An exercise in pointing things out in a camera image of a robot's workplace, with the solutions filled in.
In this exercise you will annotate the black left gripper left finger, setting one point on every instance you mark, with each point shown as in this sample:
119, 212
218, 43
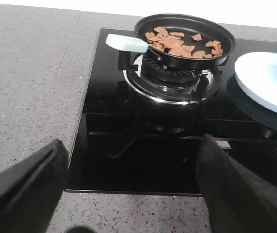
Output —
31, 189

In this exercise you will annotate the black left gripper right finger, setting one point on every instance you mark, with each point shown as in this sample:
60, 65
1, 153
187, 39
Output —
238, 200

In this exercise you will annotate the light blue plate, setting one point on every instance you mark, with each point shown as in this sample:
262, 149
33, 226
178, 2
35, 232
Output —
256, 75

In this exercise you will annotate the black frying pan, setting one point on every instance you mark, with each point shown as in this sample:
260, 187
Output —
197, 32

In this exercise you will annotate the brown meat pieces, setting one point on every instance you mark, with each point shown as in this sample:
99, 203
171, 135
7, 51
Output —
173, 43

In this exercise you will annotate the black glass cooktop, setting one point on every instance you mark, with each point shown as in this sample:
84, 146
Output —
129, 144

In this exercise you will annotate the black burner under pan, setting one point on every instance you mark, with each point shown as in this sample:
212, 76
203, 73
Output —
177, 87

